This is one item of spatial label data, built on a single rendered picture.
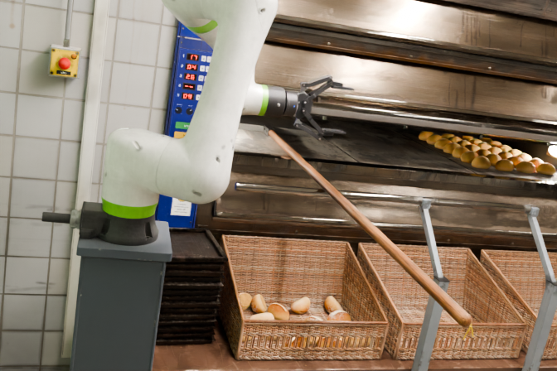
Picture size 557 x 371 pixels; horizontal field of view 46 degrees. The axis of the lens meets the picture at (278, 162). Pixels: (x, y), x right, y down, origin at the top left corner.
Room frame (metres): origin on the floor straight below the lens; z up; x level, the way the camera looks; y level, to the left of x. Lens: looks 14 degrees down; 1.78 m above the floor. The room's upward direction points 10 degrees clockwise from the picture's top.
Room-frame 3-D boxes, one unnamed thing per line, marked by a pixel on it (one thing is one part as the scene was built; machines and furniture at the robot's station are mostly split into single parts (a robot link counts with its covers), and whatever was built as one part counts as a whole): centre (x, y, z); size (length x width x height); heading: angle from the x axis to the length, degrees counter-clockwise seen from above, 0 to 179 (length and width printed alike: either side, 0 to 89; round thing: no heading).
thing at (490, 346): (2.50, -0.73, 0.72); 0.56 x 0.49 x 0.28; 109
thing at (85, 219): (1.42, 0.38, 1.23); 0.26 x 0.15 x 0.06; 104
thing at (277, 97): (1.95, 0.05, 1.49); 0.12 x 0.06 x 0.09; 18
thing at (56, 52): (2.24, 0.78, 1.46); 0.10 x 0.07 x 0.10; 108
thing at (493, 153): (3.35, -1.04, 1.21); 0.61 x 0.48 x 0.06; 18
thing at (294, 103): (1.97, -0.03, 1.49); 0.09 x 0.07 x 0.08; 108
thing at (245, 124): (3.19, 0.13, 1.20); 0.55 x 0.36 x 0.03; 107
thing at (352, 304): (2.32, -0.16, 0.72); 0.56 x 0.49 x 0.28; 108
